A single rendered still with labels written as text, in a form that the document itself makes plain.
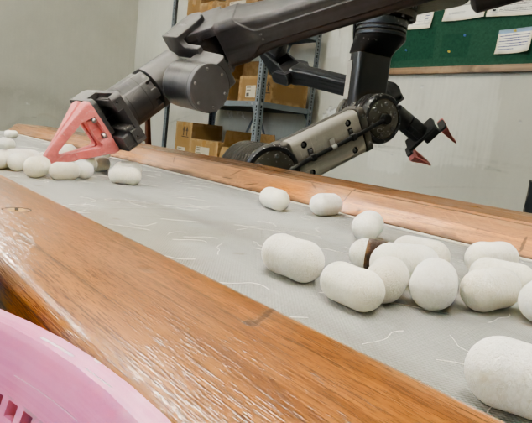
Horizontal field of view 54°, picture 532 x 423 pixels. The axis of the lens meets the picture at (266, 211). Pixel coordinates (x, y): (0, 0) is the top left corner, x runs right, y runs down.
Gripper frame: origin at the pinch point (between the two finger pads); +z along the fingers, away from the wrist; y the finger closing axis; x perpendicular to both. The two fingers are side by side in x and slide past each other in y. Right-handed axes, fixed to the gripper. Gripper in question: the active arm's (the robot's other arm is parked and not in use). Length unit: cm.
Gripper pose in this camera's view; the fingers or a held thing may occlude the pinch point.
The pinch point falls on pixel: (53, 157)
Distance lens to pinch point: 65.0
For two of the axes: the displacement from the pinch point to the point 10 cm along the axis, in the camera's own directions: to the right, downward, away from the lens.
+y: 6.4, 1.9, -7.5
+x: 3.9, 7.6, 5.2
